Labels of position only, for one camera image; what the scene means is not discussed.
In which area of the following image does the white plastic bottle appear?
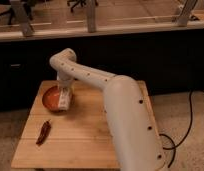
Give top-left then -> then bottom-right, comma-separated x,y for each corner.
58,88 -> 72,111

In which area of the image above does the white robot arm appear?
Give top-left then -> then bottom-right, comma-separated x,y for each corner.
49,48 -> 168,171

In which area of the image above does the orange ceramic bowl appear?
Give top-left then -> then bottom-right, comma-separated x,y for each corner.
42,86 -> 64,112

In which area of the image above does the dark red chili pepper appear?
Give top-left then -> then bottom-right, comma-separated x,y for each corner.
36,120 -> 51,146

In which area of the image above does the black office chair base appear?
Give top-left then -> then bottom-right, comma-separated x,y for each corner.
67,0 -> 99,13

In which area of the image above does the black office chair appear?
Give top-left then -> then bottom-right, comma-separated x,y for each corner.
0,0 -> 34,25

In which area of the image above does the grey metal window post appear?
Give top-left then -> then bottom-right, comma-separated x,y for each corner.
176,0 -> 198,27
86,0 -> 96,33
10,0 -> 34,37

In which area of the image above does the black power cable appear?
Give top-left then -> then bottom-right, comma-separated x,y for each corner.
159,89 -> 195,168

